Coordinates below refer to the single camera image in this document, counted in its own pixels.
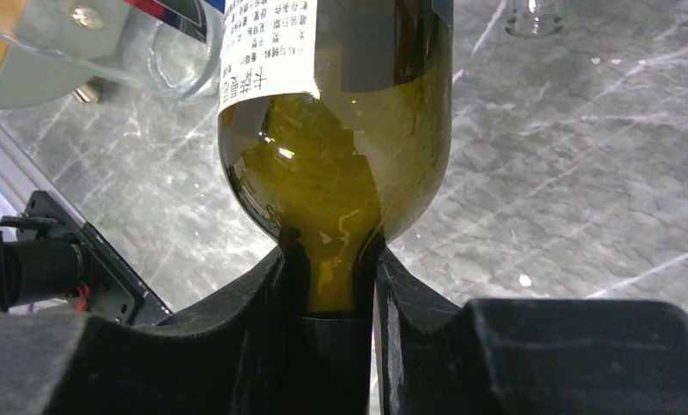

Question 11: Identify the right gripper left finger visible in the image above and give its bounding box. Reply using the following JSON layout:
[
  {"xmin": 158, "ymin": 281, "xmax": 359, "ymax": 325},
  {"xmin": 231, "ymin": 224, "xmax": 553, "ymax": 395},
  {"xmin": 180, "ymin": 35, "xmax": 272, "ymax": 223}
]
[{"xmin": 0, "ymin": 250, "xmax": 283, "ymax": 414}]

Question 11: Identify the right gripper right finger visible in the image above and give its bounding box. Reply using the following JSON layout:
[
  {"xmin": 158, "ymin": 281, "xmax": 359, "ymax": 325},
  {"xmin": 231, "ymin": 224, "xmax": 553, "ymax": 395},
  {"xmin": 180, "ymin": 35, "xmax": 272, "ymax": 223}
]
[{"xmin": 375, "ymin": 252, "xmax": 688, "ymax": 414}]

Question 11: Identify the dark green wine bottle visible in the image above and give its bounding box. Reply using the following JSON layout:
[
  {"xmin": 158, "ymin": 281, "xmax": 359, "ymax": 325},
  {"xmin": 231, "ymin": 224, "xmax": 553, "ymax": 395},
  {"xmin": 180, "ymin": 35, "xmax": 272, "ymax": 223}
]
[{"xmin": 218, "ymin": 1, "xmax": 454, "ymax": 414}]

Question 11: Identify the blue square glass bottle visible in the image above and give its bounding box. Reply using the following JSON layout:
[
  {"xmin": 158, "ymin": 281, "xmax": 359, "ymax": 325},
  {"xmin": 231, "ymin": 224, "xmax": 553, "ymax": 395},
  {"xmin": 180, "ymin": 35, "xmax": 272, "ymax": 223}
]
[{"xmin": 125, "ymin": 0, "xmax": 226, "ymax": 43}]

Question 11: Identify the clear glass ashtray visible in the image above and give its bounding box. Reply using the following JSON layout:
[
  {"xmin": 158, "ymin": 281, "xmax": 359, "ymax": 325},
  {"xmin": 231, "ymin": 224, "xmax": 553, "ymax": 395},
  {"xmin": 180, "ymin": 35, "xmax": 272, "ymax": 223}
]
[{"xmin": 149, "ymin": 3, "xmax": 224, "ymax": 101}]

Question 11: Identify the cream and orange cylinder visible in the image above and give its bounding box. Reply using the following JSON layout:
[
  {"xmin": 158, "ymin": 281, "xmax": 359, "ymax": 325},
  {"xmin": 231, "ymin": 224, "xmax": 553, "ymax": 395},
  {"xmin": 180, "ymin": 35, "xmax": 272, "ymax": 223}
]
[{"xmin": 0, "ymin": 1, "xmax": 131, "ymax": 109}]

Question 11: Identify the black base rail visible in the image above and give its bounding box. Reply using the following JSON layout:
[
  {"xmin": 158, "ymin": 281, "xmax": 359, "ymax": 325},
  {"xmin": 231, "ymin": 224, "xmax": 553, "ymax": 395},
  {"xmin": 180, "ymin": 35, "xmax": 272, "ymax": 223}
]
[{"xmin": 0, "ymin": 190, "xmax": 171, "ymax": 325}]

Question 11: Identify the aluminium frame rail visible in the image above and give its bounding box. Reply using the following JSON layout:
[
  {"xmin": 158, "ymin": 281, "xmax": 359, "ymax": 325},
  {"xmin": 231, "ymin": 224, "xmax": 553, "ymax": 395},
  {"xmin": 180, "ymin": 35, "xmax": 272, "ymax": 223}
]
[{"xmin": 0, "ymin": 125, "xmax": 86, "ymax": 225}]

